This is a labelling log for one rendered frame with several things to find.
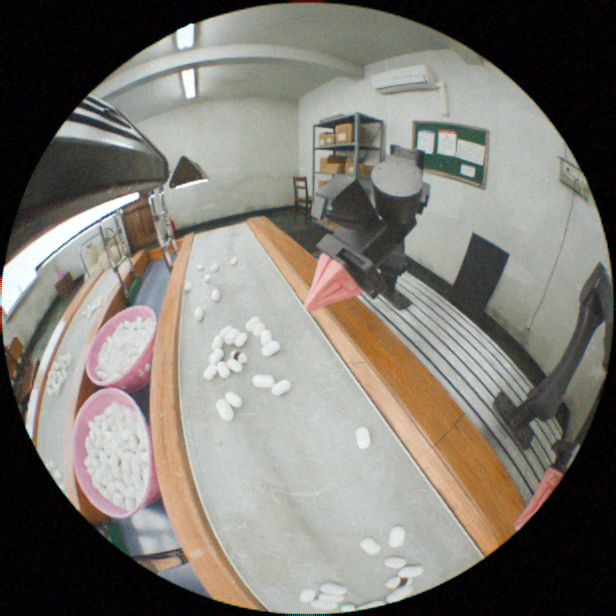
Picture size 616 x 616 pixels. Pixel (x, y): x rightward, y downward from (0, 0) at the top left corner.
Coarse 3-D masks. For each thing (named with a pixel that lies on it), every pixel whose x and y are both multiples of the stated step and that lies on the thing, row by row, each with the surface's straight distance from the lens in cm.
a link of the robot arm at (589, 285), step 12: (600, 264) 57; (600, 276) 57; (588, 288) 59; (600, 288) 56; (612, 288) 51; (600, 300) 54; (612, 300) 48; (612, 312) 45; (600, 324) 63; (612, 324) 42
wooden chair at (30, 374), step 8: (8, 352) 274; (16, 360) 276; (8, 368) 267; (32, 368) 254; (24, 376) 275; (32, 376) 237; (24, 384) 261; (32, 384) 230; (24, 392) 249; (16, 400) 256; (24, 400) 245; (24, 408) 259
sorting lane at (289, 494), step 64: (192, 256) 89; (256, 256) 73; (192, 320) 51; (192, 384) 39; (320, 384) 34; (192, 448) 34; (256, 448) 31; (320, 448) 30; (384, 448) 32; (256, 512) 31; (320, 512) 30; (384, 512) 32; (448, 512) 37; (256, 576) 35; (320, 576) 34; (384, 576) 37; (448, 576) 44
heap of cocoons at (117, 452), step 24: (120, 408) 48; (96, 432) 52; (120, 432) 46; (96, 456) 53; (120, 456) 44; (144, 456) 39; (96, 480) 51; (120, 480) 45; (144, 480) 39; (120, 504) 46
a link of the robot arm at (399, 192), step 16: (400, 160) 25; (384, 176) 23; (400, 176) 23; (416, 176) 24; (384, 192) 22; (400, 192) 22; (416, 192) 22; (384, 208) 24; (400, 208) 23; (416, 208) 25
